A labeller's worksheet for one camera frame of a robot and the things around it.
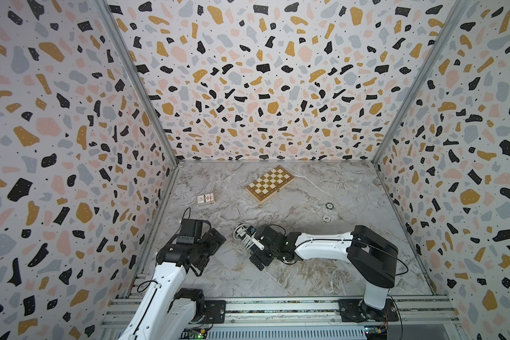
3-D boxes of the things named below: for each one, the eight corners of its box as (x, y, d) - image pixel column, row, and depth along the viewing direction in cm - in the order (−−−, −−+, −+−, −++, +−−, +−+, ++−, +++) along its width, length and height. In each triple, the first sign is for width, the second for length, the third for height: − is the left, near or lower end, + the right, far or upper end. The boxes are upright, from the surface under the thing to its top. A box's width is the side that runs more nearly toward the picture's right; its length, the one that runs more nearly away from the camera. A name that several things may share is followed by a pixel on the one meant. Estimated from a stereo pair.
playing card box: (196, 207, 104) (195, 204, 103) (197, 198, 108) (195, 195, 106) (215, 204, 106) (214, 201, 104) (214, 195, 109) (213, 192, 107)
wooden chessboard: (261, 204, 106) (260, 200, 103) (246, 190, 112) (245, 186, 109) (293, 180, 116) (294, 176, 114) (278, 168, 122) (278, 164, 119)
